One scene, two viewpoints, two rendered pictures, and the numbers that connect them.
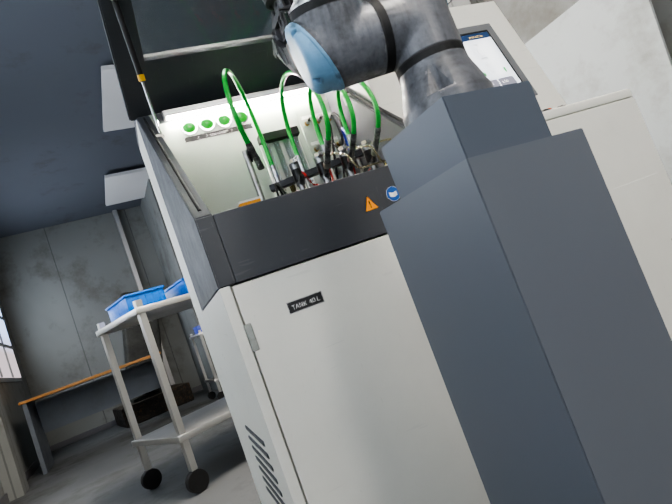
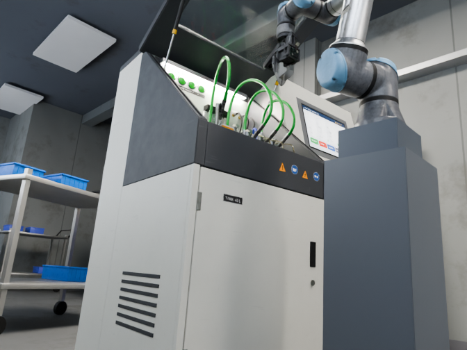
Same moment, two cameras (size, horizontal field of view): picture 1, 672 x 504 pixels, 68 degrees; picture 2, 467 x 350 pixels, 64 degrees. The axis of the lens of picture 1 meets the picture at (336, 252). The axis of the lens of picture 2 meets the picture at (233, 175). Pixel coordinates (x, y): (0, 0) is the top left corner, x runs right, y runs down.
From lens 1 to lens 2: 55 cm
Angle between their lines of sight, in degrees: 20
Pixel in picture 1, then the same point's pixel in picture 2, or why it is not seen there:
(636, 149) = not seen: hidden behind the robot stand
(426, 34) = (388, 89)
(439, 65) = (390, 105)
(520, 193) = (416, 176)
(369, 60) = (360, 85)
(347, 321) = (248, 223)
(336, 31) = (355, 63)
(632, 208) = not seen: hidden behind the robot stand
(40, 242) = not seen: outside the picture
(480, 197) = (404, 166)
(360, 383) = (241, 263)
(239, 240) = (215, 144)
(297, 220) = (246, 152)
